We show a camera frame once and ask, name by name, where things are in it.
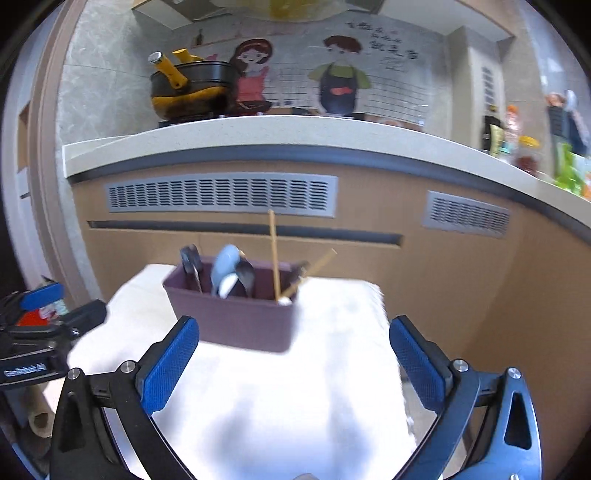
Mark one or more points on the blue-grey spoon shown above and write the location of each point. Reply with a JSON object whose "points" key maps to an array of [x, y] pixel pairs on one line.
{"points": [[226, 264]]}

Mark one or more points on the dark sauce bottle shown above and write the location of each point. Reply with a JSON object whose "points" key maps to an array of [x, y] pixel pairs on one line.
{"points": [[491, 131]]}

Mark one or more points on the paper roll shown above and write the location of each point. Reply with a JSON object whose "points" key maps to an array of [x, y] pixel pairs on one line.
{"points": [[39, 420]]}

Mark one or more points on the jar with yellow lid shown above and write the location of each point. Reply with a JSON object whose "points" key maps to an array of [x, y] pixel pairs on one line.
{"points": [[528, 159]]}

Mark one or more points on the short grey vent grille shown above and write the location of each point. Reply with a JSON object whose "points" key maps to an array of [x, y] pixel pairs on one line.
{"points": [[466, 213]]}

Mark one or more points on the red packet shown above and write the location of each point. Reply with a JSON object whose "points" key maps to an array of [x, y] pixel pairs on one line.
{"points": [[34, 317]]}

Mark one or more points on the cartoon wall sticker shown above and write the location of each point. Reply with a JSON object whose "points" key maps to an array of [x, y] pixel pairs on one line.
{"points": [[341, 74]]}

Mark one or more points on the green packet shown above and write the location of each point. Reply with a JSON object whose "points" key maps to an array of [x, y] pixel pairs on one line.
{"points": [[570, 175]]}

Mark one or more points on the maroon plastic utensil holder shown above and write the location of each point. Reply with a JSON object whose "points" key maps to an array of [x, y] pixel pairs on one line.
{"points": [[231, 323]]}

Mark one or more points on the orange capped bottle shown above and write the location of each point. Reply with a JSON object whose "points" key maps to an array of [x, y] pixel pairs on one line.
{"points": [[512, 122]]}

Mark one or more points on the long grey vent grille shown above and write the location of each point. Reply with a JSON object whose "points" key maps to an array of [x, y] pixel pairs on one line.
{"points": [[221, 194]]}

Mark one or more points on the black wall caddy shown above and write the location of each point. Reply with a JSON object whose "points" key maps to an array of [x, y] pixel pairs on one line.
{"points": [[558, 120]]}

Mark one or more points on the range hood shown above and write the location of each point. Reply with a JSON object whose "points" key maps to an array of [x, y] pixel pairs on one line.
{"points": [[184, 9]]}

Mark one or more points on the white cloth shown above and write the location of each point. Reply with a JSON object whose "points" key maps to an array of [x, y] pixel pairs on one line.
{"points": [[277, 406]]}

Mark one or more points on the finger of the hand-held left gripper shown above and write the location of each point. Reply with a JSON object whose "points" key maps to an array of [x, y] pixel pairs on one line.
{"points": [[41, 295], [87, 316]]}

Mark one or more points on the small white round utensil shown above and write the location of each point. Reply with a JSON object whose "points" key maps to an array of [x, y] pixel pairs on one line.
{"points": [[284, 301]]}

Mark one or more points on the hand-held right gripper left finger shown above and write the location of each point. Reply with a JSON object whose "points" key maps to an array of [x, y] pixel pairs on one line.
{"points": [[171, 364]]}

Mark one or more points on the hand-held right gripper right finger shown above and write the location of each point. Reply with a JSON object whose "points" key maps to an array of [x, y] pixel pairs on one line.
{"points": [[418, 364]]}

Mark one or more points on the kitchen counter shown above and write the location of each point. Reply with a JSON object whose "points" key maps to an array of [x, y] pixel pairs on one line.
{"points": [[277, 134]]}

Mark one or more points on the metal spoon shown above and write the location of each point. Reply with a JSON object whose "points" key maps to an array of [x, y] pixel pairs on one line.
{"points": [[245, 273], [189, 262]]}

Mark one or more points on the white plastic spoon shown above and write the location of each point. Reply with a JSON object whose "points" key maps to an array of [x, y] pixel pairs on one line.
{"points": [[227, 285]]}

